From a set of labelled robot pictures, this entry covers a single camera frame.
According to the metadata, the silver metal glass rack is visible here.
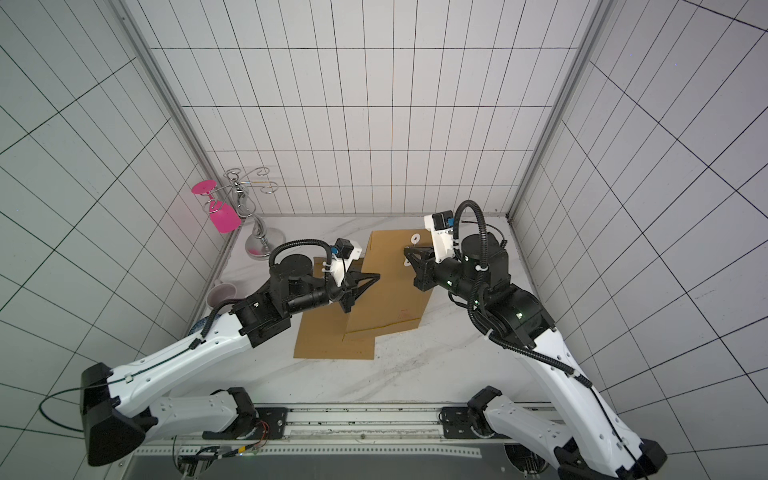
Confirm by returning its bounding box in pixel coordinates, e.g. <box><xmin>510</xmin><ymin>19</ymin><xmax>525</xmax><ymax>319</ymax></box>
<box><xmin>224</xmin><ymin>168</ymin><xmax>286</xmax><ymax>260</ymax></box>

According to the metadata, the pink plastic wine glass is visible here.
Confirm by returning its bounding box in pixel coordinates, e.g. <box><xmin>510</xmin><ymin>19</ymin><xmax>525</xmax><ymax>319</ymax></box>
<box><xmin>191</xmin><ymin>180</ymin><xmax>242</xmax><ymax>234</ymax></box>

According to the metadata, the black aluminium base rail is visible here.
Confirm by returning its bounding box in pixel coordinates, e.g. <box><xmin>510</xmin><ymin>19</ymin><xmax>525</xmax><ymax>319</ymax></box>
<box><xmin>130</xmin><ymin>398</ymin><xmax>579</xmax><ymax>470</ymax></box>

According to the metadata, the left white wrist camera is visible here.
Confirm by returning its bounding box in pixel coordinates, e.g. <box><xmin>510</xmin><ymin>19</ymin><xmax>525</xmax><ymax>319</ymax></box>
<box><xmin>325</xmin><ymin>238</ymin><xmax>362</xmax><ymax>287</ymax></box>

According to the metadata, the blue patterned ceramic bowl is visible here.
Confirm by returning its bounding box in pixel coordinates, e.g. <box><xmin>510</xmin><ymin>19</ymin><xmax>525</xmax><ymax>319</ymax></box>
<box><xmin>188</xmin><ymin>319</ymin><xmax>206</xmax><ymax>335</ymax></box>

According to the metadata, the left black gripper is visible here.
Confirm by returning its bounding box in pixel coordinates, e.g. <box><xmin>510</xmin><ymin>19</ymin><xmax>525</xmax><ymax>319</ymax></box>
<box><xmin>288</xmin><ymin>268</ymin><xmax>381</xmax><ymax>314</ymax></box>

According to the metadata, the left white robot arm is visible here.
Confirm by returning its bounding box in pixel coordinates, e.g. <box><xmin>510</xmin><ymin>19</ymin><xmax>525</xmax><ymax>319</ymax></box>
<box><xmin>75</xmin><ymin>238</ymin><xmax>380</xmax><ymax>467</ymax></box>

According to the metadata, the pale purple ceramic cup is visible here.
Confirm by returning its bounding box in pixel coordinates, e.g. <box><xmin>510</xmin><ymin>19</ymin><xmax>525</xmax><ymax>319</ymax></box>
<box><xmin>205</xmin><ymin>281</ymin><xmax>237</xmax><ymax>308</ymax></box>

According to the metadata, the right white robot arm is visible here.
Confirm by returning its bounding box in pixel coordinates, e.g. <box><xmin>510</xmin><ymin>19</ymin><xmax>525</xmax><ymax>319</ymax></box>
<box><xmin>404</xmin><ymin>200</ymin><xmax>667</xmax><ymax>479</ymax></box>

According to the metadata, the kraft file bag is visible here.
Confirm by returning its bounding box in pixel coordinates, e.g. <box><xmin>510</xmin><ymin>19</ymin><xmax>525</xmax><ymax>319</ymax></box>
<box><xmin>344</xmin><ymin>229</ymin><xmax>432</xmax><ymax>340</ymax></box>
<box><xmin>293</xmin><ymin>256</ymin><xmax>377</xmax><ymax>361</ymax></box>

